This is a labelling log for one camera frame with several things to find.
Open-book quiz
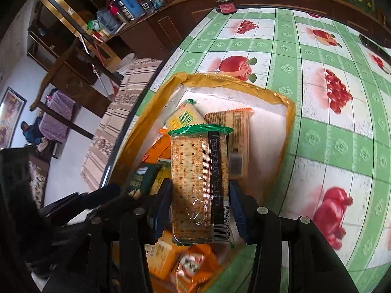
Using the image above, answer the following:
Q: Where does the green-edged cracker packet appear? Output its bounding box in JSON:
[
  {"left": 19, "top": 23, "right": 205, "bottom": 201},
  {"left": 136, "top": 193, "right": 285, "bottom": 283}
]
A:
[
  {"left": 165, "top": 98, "right": 206, "bottom": 132},
  {"left": 169, "top": 124, "right": 234, "bottom": 245}
]

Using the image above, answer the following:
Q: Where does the red jar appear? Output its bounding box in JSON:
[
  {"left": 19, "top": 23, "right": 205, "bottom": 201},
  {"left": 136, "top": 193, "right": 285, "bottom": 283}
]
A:
[{"left": 215, "top": 0, "right": 237, "bottom": 14}]

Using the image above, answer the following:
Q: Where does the wooden shelf cabinet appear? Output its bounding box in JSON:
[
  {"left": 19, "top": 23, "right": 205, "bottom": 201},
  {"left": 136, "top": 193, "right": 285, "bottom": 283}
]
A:
[{"left": 27, "top": 0, "right": 123, "bottom": 77}]

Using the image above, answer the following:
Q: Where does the yellow-orange snack packet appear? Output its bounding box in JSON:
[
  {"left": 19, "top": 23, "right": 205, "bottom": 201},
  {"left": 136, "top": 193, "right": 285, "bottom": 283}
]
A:
[{"left": 143, "top": 230, "right": 184, "bottom": 280}]

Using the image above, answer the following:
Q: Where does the plain orange snack packet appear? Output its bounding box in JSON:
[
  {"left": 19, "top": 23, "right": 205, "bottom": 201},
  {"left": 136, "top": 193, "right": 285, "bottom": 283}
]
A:
[{"left": 143, "top": 128, "right": 172, "bottom": 163}]

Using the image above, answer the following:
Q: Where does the orange-edged cracker packet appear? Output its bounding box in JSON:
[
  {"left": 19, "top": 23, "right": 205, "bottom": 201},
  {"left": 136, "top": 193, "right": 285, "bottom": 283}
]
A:
[{"left": 204, "top": 107, "right": 254, "bottom": 178}]

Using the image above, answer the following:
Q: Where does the long wooden sideboard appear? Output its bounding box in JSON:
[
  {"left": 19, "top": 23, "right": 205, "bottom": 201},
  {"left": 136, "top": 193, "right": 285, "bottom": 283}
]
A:
[{"left": 116, "top": 0, "right": 391, "bottom": 77}]

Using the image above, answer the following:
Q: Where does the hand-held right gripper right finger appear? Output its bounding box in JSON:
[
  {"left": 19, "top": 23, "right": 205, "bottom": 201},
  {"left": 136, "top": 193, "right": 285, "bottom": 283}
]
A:
[{"left": 229, "top": 178, "right": 359, "bottom": 293}]

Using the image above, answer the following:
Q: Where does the framed wall picture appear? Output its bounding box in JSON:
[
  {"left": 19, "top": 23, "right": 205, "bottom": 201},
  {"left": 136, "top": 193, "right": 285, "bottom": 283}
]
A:
[{"left": 0, "top": 87, "right": 27, "bottom": 148}]

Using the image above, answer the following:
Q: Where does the table with purple cloth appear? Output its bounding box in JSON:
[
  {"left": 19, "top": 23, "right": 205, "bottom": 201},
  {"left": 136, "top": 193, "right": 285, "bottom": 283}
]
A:
[{"left": 38, "top": 89, "right": 77, "bottom": 144}]

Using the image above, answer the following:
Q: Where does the striped seat cushion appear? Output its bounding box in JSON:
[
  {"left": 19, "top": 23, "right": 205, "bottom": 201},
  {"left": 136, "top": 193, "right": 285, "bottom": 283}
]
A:
[{"left": 81, "top": 58, "right": 164, "bottom": 191}]

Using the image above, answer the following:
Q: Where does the black remote control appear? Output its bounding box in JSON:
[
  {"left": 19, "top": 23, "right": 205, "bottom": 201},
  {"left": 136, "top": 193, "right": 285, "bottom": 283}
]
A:
[{"left": 359, "top": 33, "right": 391, "bottom": 57}]

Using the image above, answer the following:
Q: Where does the blue plastic container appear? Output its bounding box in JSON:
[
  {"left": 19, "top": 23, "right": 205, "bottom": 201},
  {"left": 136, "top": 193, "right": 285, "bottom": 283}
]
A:
[{"left": 113, "top": 0, "right": 146, "bottom": 22}]

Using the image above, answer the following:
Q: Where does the dark armchair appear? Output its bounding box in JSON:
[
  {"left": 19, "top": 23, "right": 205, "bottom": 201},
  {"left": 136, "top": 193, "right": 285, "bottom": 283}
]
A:
[{"left": 0, "top": 146, "right": 51, "bottom": 211}]

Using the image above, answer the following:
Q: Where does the shiny orange snack packet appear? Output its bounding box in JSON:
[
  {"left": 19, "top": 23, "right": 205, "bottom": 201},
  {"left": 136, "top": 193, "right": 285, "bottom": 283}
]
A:
[{"left": 169, "top": 244, "right": 220, "bottom": 293}]

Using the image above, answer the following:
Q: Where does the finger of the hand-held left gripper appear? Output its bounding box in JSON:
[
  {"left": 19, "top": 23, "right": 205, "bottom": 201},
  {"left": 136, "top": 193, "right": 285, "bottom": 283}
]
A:
[{"left": 39, "top": 184, "right": 123, "bottom": 221}]

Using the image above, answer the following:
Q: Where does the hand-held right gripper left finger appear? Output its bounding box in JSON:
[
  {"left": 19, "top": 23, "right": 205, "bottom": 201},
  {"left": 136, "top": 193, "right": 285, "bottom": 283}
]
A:
[{"left": 87, "top": 178, "right": 173, "bottom": 293}]

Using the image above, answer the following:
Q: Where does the dark green snack packet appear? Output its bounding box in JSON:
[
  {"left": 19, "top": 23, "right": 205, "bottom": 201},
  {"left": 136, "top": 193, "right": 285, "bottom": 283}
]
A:
[{"left": 126, "top": 163, "right": 164, "bottom": 200}]

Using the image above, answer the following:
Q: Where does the clear water jug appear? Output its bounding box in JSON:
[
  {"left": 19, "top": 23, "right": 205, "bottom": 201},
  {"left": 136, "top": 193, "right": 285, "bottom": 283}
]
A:
[{"left": 96, "top": 9, "right": 119, "bottom": 31}]

